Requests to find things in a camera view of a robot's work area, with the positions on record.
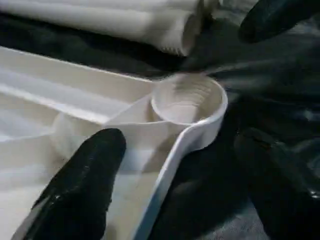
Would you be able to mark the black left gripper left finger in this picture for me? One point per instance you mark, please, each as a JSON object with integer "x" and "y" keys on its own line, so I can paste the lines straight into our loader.
{"x": 80, "y": 195}

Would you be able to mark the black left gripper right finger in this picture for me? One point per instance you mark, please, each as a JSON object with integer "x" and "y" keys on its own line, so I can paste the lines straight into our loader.
{"x": 285, "y": 200}

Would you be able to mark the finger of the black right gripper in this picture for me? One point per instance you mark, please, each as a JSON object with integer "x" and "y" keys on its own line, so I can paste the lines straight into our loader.
{"x": 275, "y": 17}

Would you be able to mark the black plastic mat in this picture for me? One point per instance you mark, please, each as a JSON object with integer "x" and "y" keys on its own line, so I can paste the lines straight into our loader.
{"x": 200, "y": 210}

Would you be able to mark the white plastic table top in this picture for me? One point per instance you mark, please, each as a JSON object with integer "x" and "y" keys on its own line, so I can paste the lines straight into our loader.
{"x": 30, "y": 105}

